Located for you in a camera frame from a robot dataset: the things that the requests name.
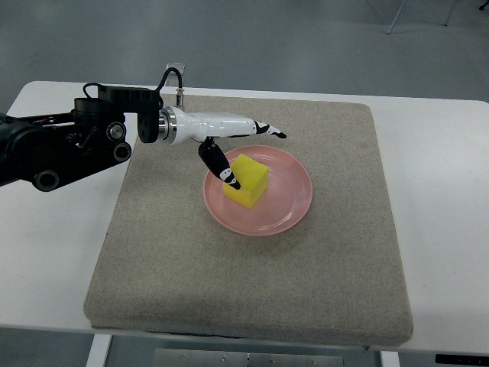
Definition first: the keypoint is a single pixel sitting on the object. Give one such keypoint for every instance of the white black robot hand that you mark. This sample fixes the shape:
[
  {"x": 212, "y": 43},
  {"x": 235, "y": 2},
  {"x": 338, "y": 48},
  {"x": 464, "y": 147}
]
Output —
[{"x": 177, "y": 126}]

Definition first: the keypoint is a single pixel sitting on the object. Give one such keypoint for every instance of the left white table leg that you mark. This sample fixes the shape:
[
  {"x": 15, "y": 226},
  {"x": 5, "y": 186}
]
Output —
[{"x": 99, "y": 350}]

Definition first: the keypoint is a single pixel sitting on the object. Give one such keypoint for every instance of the pink plate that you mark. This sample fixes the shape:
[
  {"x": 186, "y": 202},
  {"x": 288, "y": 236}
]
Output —
[{"x": 283, "y": 204}]

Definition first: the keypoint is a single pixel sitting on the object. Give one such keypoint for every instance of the grey metal base plate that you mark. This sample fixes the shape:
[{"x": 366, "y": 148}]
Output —
[{"x": 188, "y": 357}]

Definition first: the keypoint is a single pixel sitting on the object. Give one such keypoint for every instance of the black label plate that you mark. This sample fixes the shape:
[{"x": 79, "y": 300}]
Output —
[{"x": 462, "y": 360}]

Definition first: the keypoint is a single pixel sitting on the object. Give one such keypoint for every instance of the right white table leg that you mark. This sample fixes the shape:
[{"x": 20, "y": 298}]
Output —
[{"x": 389, "y": 359}]

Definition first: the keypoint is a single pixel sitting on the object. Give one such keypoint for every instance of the yellow block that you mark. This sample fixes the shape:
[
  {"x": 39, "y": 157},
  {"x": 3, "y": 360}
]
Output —
[{"x": 253, "y": 178}]

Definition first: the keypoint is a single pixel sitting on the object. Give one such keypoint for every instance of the metal chair legs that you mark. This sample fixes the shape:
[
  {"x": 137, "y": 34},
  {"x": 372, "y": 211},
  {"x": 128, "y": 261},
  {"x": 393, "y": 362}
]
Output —
[{"x": 437, "y": 14}]

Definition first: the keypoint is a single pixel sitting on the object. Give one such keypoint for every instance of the upper metal floor plate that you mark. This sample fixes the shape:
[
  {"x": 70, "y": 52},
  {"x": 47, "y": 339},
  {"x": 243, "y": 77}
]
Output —
[{"x": 178, "y": 66}]

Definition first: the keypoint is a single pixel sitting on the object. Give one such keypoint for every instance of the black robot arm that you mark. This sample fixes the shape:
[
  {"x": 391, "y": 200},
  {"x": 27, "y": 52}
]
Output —
[{"x": 52, "y": 151}]

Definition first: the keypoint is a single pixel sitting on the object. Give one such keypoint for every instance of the white table leg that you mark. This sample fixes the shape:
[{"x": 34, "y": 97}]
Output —
[
  {"x": 389, "y": 359},
  {"x": 99, "y": 350}
]

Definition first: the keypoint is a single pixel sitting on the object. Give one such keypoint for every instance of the beige felt mat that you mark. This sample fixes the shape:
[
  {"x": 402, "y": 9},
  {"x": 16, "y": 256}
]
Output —
[{"x": 335, "y": 278}]

